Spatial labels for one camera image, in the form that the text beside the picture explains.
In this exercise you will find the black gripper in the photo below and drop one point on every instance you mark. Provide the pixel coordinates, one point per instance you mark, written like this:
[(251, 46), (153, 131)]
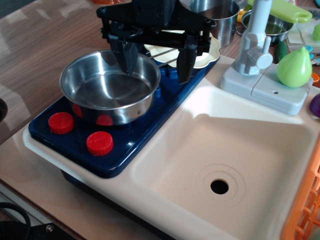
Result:
[(165, 23)]

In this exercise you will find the small steel frying pan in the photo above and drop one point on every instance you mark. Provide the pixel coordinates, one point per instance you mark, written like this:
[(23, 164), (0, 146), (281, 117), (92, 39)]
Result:
[(102, 94)]

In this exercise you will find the red stove knob right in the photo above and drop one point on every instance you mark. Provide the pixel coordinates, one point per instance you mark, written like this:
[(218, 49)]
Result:
[(99, 143)]

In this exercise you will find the red stove knob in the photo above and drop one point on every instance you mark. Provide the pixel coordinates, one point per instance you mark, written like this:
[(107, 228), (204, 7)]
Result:
[(99, 143), (61, 123)]

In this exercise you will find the dark blue toy stove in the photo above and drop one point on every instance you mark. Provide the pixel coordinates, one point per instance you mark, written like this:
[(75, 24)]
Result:
[(128, 138)]

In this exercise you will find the red stove knob left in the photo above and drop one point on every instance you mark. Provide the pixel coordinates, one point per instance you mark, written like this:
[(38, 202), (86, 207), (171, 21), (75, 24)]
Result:
[(61, 123)]

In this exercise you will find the cream toy sink unit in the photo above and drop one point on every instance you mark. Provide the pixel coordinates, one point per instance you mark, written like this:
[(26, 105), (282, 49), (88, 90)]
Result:
[(221, 167)]

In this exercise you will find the cream scalloped plastic plate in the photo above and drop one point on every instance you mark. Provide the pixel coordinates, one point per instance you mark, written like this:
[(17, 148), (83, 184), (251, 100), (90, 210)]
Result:
[(169, 55)]

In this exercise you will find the orange transparent plastic pot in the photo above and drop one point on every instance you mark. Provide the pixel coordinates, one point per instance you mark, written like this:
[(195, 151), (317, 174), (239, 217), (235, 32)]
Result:
[(105, 2)]

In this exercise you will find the tall steel pot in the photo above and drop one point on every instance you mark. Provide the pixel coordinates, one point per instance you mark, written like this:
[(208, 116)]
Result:
[(224, 13)]

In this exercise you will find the grey toy faucet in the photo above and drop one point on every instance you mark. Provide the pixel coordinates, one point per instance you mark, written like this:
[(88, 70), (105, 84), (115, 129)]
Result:
[(253, 75)]

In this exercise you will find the green toy cucumber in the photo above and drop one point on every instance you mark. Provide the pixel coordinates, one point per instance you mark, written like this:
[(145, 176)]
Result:
[(280, 51)]

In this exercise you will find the lime green cutting board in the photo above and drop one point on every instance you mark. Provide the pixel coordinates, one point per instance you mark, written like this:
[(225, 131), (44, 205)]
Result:
[(280, 9)]

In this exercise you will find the light green plastic pear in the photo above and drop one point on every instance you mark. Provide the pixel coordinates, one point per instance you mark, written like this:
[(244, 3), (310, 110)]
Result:
[(295, 69)]

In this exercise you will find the orange toy cup right edge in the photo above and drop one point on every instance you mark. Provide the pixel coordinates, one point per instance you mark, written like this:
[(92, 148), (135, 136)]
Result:
[(316, 79)]

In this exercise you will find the green toy vegetable top right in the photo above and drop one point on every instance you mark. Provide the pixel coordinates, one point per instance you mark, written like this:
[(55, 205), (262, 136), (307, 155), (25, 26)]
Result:
[(316, 33)]

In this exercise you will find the black round object left edge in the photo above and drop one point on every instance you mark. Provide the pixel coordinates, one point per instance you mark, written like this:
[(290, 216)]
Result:
[(3, 109)]

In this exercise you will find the purple toy eggplant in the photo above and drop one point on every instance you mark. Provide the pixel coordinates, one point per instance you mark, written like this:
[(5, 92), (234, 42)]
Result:
[(314, 106)]

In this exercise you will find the orange plastic dish rack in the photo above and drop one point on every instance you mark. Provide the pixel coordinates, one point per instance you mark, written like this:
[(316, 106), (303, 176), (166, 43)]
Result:
[(304, 217)]

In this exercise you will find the black metal bracket with screw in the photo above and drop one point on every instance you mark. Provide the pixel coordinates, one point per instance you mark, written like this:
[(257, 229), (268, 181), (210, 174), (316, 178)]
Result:
[(49, 231)]

